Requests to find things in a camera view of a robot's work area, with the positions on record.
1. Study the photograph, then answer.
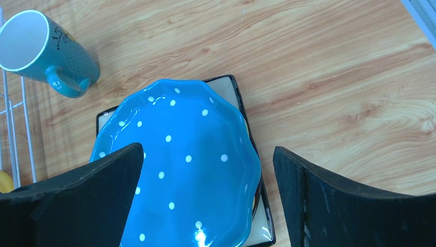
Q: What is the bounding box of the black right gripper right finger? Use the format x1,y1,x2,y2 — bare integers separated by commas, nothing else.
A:
273,146,435,246

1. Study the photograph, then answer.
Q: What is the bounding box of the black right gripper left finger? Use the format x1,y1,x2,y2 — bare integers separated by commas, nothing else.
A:
1,143,143,246

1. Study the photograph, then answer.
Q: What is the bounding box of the yellow ribbed bowl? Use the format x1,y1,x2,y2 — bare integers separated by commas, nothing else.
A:
0,170,14,193

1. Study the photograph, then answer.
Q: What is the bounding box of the blue polka dot plate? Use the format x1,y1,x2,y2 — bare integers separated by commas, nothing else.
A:
89,79,262,247

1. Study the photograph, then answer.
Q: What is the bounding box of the teal floral mug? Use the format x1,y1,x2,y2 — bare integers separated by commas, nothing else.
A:
1,10,100,98

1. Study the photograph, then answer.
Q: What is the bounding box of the white wire dish rack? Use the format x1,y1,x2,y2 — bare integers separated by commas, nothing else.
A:
0,7,38,189

